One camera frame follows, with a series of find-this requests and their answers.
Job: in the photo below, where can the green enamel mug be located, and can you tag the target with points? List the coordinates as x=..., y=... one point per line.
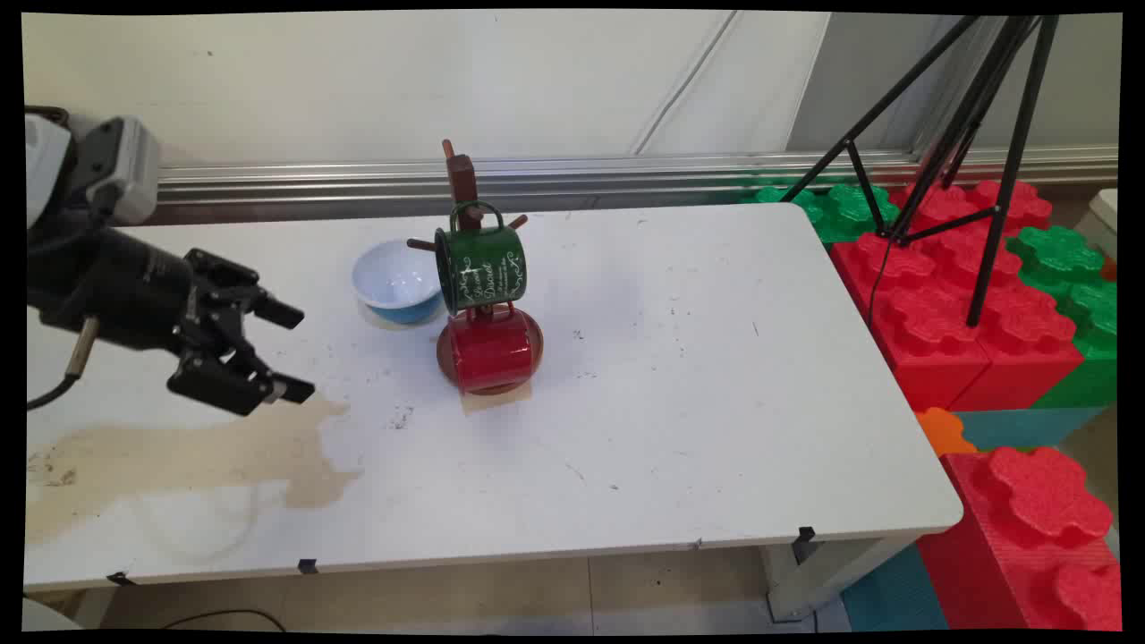
x=487, y=268

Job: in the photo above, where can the aluminium wall rail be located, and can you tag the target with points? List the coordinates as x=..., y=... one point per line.
x=581, y=174

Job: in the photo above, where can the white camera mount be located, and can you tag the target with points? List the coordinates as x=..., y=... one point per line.
x=45, y=170

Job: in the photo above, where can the blue and white bowl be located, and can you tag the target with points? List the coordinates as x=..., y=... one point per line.
x=389, y=273

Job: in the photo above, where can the large red foam block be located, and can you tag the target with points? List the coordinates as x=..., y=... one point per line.
x=939, y=358
x=1029, y=537

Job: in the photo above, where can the red enamel mug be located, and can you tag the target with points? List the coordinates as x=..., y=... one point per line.
x=492, y=353

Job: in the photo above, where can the brown wooden mug tree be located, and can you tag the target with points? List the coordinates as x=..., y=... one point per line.
x=462, y=179

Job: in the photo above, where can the white box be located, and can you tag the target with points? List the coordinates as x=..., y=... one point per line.
x=1107, y=219

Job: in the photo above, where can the white table leg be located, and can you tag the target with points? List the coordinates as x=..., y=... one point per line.
x=805, y=581

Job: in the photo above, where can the orange foam block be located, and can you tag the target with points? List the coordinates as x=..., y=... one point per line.
x=939, y=431

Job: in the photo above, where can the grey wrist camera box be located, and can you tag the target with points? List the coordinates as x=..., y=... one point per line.
x=125, y=170

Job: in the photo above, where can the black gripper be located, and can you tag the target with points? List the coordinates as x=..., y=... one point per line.
x=116, y=286

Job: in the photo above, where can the green foam block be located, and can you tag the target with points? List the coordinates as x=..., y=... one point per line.
x=850, y=210
x=1087, y=358

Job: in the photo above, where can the brown woven basket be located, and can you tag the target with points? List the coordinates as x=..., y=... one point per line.
x=45, y=111

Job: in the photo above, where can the black tripod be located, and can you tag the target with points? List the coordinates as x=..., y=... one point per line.
x=1015, y=161

